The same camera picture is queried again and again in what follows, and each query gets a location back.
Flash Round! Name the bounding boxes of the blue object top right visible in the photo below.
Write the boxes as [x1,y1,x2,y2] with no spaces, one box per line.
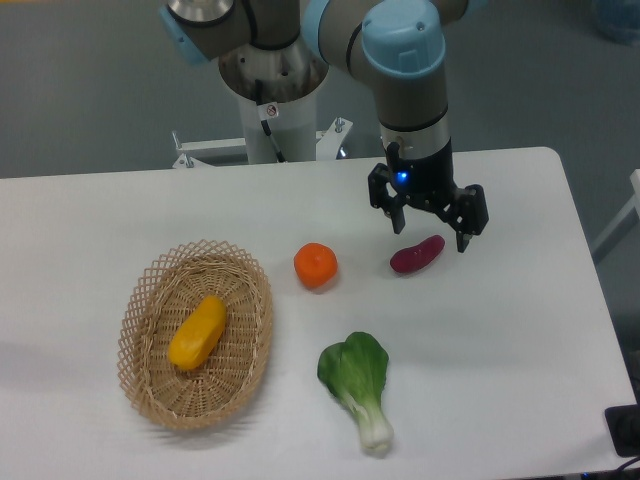
[591,0,639,46]

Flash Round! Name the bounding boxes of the green bok choy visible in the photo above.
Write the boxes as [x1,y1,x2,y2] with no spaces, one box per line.
[316,331,394,453]

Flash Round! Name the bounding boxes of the black device at edge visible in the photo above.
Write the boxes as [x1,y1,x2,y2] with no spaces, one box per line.
[604,404,639,457]

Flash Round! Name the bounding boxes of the orange tangerine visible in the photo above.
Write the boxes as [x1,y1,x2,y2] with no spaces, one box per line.
[293,242,338,289]

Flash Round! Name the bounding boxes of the purple sweet potato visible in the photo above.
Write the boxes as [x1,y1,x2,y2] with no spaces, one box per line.
[389,235,446,274]

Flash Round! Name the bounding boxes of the white frame at right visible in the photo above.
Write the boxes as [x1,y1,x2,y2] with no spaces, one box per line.
[590,169,639,265]

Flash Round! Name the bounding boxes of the woven wicker basket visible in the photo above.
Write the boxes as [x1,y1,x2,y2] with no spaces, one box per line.
[118,241,273,430]

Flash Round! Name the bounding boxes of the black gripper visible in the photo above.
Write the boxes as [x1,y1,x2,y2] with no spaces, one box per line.
[367,141,489,253]

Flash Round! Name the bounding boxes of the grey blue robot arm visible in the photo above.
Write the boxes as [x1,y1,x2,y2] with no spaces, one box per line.
[159,1,489,251]

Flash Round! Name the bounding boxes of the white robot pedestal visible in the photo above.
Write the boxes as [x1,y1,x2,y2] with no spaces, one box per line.
[171,37,354,169]

